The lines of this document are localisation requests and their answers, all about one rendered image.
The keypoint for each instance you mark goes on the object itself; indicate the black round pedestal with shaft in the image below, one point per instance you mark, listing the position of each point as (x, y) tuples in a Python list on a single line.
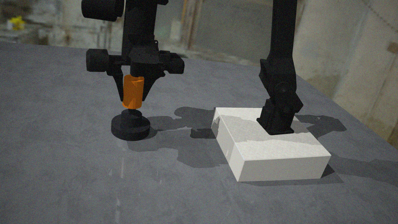
[(130, 125)]

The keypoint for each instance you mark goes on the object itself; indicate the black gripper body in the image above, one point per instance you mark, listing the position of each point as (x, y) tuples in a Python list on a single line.
[(98, 60)]

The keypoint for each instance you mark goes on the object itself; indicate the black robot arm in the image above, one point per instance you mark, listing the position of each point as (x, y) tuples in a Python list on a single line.
[(277, 71)]

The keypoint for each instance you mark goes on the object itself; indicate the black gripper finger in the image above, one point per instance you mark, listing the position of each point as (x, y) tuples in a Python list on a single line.
[(118, 77), (148, 82)]

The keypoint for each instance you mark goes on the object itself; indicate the orange cylinder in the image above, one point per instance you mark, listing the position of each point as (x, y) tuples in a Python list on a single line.
[(132, 92)]

